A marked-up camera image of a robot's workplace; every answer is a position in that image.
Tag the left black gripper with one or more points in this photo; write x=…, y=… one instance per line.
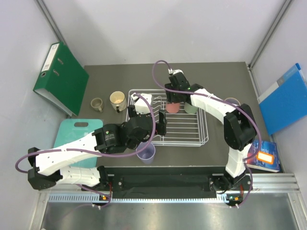
x=160, y=127

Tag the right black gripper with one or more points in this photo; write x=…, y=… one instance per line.
x=171, y=99

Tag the pink plastic cup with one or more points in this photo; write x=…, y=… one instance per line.
x=172, y=108

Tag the lilac plastic cup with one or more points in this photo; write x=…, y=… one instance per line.
x=147, y=155

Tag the sage green cup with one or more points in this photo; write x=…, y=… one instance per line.
x=190, y=109

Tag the cream mug black handle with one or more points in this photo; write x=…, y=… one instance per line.
x=118, y=101

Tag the small taupe ceramic mug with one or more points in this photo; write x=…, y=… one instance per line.
x=97, y=104

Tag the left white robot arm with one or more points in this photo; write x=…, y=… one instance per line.
x=55, y=166

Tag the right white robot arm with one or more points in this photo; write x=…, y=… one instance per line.
x=239, y=132

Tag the teal cutting board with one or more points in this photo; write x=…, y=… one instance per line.
x=73, y=129

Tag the green lever arch binder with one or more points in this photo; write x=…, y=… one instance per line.
x=62, y=80

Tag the blue folder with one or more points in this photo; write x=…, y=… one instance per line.
x=285, y=101

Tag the colourful book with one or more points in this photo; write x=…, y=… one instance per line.
x=267, y=158

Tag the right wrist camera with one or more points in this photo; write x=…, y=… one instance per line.
x=172, y=72

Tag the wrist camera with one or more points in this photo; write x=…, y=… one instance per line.
x=172, y=72
x=140, y=105

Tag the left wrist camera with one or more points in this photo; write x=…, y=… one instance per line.
x=140, y=105

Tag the white wire dish rack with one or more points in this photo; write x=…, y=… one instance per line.
x=183, y=129

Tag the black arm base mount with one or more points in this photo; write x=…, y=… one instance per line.
x=169, y=182

